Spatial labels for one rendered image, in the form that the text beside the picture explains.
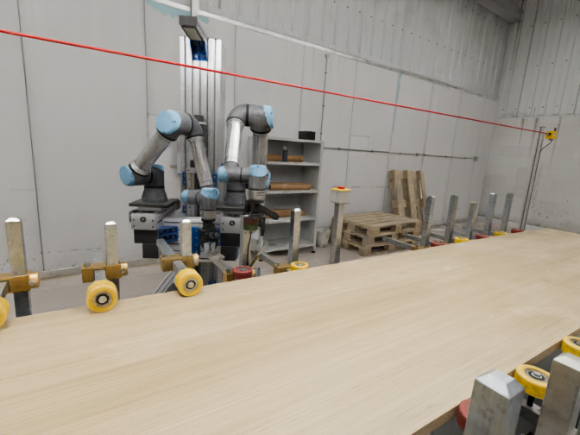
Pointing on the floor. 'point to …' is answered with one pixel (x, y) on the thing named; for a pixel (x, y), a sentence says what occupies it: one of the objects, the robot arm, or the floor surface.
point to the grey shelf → (308, 223)
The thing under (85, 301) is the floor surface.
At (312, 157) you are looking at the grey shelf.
